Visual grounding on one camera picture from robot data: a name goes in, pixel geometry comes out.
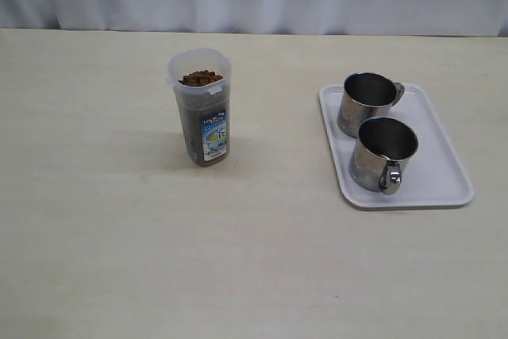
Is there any steel mug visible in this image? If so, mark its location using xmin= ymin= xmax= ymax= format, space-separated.
xmin=337 ymin=72 xmax=405 ymax=138
xmin=348 ymin=116 xmax=419 ymax=195

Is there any white plastic tray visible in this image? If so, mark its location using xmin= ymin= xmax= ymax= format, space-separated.
xmin=318 ymin=83 xmax=475 ymax=210

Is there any clear plastic container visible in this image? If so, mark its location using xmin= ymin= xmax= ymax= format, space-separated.
xmin=167 ymin=48 xmax=232 ymax=167

